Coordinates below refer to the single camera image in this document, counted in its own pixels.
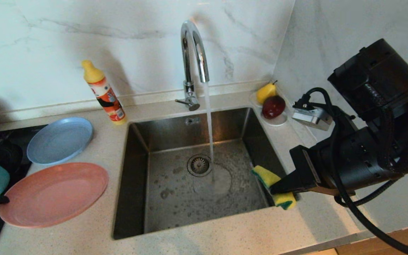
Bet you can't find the yellow green fish-shaped sponge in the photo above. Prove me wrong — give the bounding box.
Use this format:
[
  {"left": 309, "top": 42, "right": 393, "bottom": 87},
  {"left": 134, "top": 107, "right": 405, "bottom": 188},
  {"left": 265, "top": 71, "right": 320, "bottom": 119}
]
[{"left": 251, "top": 165, "right": 297, "bottom": 210}]

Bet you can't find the pink plate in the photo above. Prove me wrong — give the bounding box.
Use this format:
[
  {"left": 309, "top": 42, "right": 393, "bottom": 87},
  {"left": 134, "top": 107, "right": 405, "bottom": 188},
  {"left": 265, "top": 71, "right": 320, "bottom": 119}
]
[{"left": 0, "top": 162, "right": 109, "bottom": 228}]

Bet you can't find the blue plate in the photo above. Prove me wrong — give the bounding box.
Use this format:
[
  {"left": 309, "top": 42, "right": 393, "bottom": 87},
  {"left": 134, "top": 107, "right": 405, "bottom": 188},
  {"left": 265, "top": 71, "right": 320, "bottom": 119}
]
[{"left": 27, "top": 117, "right": 94, "bottom": 165}]

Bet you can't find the orange yellow detergent bottle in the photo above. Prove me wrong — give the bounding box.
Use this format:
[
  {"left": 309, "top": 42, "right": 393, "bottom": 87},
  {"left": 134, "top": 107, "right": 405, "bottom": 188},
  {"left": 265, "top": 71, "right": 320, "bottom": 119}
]
[{"left": 81, "top": 60, "right": 128, "bottom": 125}]

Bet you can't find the chrome curved faucet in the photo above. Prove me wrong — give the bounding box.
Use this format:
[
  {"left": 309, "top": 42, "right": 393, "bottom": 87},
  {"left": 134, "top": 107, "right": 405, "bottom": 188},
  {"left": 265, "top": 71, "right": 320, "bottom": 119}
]
[{"left": 175, "top": 20, "right": 210, "bottom": 111}]

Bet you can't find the stainless steel sink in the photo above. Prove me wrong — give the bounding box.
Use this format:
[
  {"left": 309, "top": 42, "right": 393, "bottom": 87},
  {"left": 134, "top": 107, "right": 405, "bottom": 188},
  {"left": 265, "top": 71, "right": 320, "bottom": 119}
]
[{"left": 113, "top": 107, "right": 298, "bottom": 240}]

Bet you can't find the small white dish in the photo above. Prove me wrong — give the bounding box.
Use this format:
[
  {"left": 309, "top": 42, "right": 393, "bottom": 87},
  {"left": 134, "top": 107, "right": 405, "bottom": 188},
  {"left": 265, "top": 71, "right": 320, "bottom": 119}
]
[{"left": 249, "top": 91, "right": 289, "bottom": 127}]

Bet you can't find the dark red apple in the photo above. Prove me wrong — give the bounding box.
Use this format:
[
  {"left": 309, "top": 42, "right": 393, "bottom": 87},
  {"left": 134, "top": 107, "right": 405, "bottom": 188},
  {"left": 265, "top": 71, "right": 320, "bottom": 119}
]
[{"left": 262, "top": 96, "right": 286, "bottom": 120}]

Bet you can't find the round metal drain strainer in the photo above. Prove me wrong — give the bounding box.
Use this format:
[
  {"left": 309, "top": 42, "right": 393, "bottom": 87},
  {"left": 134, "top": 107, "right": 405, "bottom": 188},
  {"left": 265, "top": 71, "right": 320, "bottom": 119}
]
[{"left": 187, "top": 154, "right": 213, "bottom": 177}]

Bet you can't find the yellow pear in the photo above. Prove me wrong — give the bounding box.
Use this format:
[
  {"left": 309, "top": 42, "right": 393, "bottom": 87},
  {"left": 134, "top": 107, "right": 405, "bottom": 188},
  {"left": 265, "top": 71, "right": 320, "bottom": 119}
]
[{"left": 256, "top": 81, "right": 278, "bottom": 105}]

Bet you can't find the brown wooden cabinet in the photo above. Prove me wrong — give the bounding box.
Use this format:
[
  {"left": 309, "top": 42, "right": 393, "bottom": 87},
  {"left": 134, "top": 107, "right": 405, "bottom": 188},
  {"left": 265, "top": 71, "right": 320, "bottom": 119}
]
[{"left": 335, "top": 221, "right": 408, "bottom": 255}]

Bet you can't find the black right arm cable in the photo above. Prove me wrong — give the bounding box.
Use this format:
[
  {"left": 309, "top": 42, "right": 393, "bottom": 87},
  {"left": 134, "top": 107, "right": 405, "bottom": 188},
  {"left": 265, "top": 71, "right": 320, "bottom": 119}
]
[{"left": 294, "top": 87, "right": 408, "bottom": 255}]

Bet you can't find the thin black braided cable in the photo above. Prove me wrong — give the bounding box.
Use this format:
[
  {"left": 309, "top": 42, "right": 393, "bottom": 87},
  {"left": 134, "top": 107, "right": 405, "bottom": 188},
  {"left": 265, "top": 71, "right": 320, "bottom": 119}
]
[{"left": 334, "top": 179, "right": 398, "bottom": 208}]

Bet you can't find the black braided cable sleeve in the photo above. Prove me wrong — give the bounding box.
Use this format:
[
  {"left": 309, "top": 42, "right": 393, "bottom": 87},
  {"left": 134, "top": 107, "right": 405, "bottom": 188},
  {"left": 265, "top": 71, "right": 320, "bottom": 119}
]
[{"left": 363, "top": 83, "right": 408, "bottom": 173}]

